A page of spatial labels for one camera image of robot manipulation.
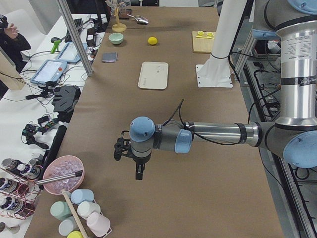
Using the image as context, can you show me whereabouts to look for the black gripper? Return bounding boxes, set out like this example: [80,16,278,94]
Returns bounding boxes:
[134,158,149,180]

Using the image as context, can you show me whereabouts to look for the yellow lemon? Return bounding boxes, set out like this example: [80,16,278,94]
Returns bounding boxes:
[147,37,158,46]

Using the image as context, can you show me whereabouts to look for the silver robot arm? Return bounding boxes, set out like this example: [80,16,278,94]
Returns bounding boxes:
[128,0,317,180]

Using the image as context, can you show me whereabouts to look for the cream rabbit tray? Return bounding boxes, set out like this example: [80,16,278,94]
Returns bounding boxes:
[138,61,169,90]

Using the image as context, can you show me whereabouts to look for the metal tongs in bowl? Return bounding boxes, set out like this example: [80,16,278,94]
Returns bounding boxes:
[36,170,83,185]

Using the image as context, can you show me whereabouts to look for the light blue cup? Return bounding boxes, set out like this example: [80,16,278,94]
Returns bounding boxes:
[71,189,94,205]

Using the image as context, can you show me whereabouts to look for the white cup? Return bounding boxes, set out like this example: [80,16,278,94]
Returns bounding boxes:
[77,201,101,220]

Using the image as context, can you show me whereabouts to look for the pink cup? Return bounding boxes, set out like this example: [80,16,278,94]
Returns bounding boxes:
[86,212,112,237]

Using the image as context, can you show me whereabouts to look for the pink bowl of ice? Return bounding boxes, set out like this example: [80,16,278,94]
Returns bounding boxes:
[43,155,86,195]

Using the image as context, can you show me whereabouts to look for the mint green cup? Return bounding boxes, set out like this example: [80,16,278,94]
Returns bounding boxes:
[50,201,72,221]

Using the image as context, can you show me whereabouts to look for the yellow cup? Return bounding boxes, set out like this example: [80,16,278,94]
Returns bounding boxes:
[67,231,83,238]

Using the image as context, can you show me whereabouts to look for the grey-white cup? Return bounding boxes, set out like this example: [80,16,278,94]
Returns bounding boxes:
[58,216,79,236]

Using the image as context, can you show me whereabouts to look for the grey folded cloth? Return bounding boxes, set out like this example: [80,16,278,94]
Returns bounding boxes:
[101,52,118,62]

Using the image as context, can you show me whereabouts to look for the mint green bowl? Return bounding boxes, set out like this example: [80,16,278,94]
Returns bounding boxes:
[108,33,124,45]

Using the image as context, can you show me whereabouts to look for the blue teach pendant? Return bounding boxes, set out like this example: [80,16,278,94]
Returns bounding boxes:
[57,42,80,64]
[30,59,68,86]

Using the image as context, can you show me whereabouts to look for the wooden cutting board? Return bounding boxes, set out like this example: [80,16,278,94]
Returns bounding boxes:
[192,31,216,54]

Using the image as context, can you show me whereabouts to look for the wooden mug tree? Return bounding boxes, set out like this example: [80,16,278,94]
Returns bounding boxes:
[111,7,127,32]

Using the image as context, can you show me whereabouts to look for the metal scoop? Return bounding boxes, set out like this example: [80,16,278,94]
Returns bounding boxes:
[128,14,149,25]

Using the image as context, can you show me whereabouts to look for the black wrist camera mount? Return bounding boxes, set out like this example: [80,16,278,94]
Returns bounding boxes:
[113,130,133,161]

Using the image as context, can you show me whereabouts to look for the white camera pole stand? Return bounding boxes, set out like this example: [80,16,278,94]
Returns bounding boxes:
[196,0,247,88]

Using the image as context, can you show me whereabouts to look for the copper wire bottle rack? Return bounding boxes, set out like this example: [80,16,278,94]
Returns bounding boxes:
[0,158,41,220]

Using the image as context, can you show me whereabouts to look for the green handled tool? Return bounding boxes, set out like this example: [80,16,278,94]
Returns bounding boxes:
[51,37,61,54]

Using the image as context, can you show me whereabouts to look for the aluminium frame post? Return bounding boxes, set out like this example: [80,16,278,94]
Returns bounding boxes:
[56,0,93,76]

